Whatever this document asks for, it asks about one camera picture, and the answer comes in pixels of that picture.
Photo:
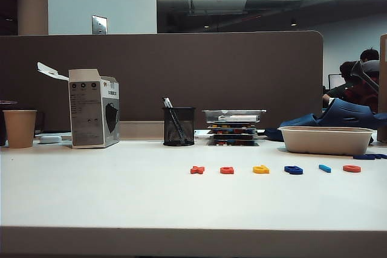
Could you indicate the yellow letter d magnet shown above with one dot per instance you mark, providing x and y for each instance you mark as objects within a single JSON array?
[{"x": 260, "y": 171}]

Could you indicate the blue letter g magnet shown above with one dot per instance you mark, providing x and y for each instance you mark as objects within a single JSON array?
[{"x": 297, "y": 172}]

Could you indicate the red letter o magnet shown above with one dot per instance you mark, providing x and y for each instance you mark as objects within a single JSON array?
[{"x": 352, "y": 170}]

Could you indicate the letter puzzle board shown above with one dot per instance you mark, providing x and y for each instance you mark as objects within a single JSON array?
[
  {"x": 234, "y": 143},
  {"x": 232, "y": 131},
  {"x": 234, "y": 136},
  {"x": 232, "y": 125}
]

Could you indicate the red letter x magnet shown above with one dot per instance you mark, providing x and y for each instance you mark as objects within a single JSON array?
[{"x": 198, "y": 170}]

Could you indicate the red letter a magnet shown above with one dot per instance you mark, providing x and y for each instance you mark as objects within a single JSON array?
[{"x": 231, "y": 170}]

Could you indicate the light blue letter l magnet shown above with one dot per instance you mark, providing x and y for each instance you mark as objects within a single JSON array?
[{"x": 325, "y": 168}]

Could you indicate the dark blue letter magnet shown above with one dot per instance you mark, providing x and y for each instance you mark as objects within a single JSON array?
[
  {"x": 381, "y": 156},
  {"x": 364, "y": 156}
]

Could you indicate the clear metal-look tray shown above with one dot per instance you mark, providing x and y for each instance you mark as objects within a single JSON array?
[{"x": 211, "y": 116}]

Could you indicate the black mesh pen holder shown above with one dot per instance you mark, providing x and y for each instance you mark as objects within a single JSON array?
[{"x": 179, "y": 131}]

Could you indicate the black and white pen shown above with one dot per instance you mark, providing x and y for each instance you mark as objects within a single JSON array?
[{"x": 167, "y": 102}]

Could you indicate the white flat packet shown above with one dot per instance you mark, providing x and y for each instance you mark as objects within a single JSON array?
[{"x": 239, "y": 118}]

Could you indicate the brown desk partition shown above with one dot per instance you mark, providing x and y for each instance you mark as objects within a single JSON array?
[{"x": 181, "y": 67}]

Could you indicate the grey face mask box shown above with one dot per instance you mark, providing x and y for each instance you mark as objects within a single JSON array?
[{"x": 87, "y": 113}]

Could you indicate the beige oval container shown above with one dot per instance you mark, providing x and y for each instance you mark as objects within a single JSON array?
[{"x": 326, "y": 143}]

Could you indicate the person in dark top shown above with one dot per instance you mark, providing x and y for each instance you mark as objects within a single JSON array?
[{"x": 335, "y": 92}]

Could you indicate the white earbuds case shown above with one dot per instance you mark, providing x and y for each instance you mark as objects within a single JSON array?
[{"x": 50, "y": 139}]

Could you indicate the background computer monitor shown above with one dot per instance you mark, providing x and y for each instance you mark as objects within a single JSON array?
[{"x": 335, "y": 81}]

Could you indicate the red garment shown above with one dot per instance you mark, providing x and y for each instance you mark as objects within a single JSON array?
[{"x": 359, "y": 96}]

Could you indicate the grey funnel-shaped stand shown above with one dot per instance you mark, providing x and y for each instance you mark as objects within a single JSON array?
[{"x": 359, "y": 69}]

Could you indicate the brown paper cup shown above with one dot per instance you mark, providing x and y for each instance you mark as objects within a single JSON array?
[{"x": 19, "y": 131}]

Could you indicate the person in grey shirt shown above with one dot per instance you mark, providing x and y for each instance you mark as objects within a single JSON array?
[{"x": 369, "y": 55}]

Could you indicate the brown cardboard box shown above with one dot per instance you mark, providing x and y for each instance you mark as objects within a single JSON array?
[{"x": 383, "y": 89}]

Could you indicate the metal wall plate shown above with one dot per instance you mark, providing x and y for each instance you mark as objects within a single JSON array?
[{"x": 99, "y": 24}]

